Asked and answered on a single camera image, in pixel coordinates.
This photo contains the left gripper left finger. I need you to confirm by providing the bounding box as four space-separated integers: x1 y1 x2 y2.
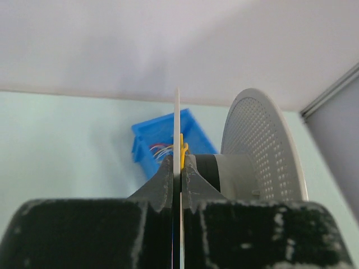
1 157 173 268

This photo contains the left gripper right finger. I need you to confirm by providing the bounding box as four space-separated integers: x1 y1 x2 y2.
182 161 353 268

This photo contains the grey cable spool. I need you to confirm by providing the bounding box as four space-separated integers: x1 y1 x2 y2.
172 86 309 269

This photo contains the orange cable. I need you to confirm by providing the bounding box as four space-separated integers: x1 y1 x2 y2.
179 133 188 171

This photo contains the white cable in bin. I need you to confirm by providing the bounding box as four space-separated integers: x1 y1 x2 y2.
150 144 174 163

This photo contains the right aluminium frame post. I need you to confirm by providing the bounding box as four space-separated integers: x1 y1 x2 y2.
300 63 358 120

